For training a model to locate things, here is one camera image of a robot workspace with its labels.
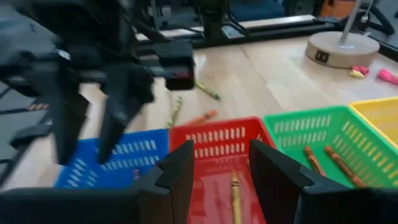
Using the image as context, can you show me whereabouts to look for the orange chair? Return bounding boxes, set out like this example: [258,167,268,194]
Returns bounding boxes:
[320,0,357,18]

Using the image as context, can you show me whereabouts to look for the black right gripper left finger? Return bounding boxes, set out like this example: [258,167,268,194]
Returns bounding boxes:
[133,139,195,224]

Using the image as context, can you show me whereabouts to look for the crayons inside basket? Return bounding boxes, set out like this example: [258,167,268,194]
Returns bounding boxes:
[169,116,276,224]

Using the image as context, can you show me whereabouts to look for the small pink yellow toy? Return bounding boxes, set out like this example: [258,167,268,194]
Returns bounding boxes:
[349,64,370,79]

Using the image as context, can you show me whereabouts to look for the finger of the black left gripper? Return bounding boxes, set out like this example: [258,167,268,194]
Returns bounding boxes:
[52,89,91,166]
[98,65,155,164]

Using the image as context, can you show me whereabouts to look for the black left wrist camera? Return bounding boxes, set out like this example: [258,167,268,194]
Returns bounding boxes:
[160,41,196,91]

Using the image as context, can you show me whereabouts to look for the yellow-green crayon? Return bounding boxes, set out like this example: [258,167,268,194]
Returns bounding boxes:
[164,95,184,131]
[195,80,222,101]

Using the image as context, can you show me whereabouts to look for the green plastic basket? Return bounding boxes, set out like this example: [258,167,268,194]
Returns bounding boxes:
[262,105,398,189]

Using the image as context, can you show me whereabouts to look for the blue chair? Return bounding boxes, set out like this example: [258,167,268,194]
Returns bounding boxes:
[229,0,285,22]

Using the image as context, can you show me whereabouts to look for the yellow crayon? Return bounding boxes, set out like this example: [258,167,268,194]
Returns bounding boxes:
[229,169,243,224]

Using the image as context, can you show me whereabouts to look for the white table lamp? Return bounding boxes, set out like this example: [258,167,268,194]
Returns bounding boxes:
[305,0,381,69]

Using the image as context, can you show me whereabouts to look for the orange crayon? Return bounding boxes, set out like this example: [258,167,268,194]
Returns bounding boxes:
[324,145,368,189]
[303,145,326,177]
[185,109,218,126]

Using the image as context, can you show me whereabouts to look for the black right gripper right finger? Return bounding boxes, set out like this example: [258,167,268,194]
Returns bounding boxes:
[248,139,315,224]

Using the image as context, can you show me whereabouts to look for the yellow plastic basket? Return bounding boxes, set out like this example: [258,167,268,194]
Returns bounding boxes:
[348,96,398,150]

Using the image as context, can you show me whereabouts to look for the pink rubber toy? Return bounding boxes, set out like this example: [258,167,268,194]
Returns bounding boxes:
[377,68,398,86]

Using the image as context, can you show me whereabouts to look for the blue plastic basket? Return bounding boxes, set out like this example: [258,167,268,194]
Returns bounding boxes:
[54,129,170,190]

